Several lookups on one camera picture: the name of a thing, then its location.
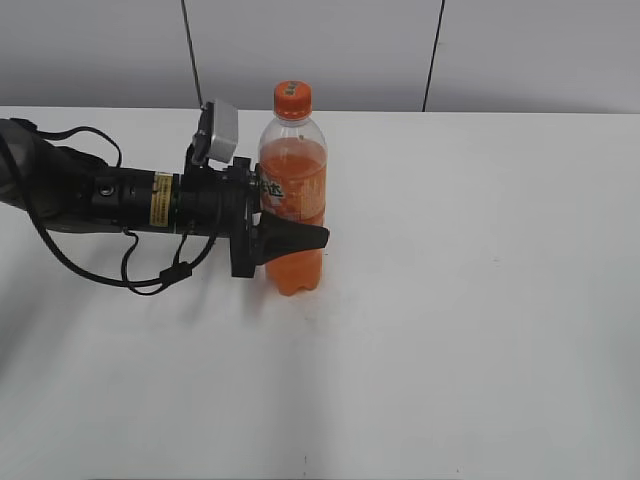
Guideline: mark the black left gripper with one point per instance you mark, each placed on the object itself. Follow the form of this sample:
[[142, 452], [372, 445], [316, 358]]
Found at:
[[221, 204]]

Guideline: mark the orange soda plastic bottle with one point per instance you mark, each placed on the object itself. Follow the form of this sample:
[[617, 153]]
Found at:
[[293, 160]]

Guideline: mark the orange bottle cap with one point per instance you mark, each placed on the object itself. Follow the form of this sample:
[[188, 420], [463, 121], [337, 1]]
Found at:
[[292, 100]]

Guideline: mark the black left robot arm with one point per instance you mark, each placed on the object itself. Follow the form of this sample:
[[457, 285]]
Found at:
[[69, 191]]

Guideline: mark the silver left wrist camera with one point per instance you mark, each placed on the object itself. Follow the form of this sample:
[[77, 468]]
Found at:
[[217, 133]]

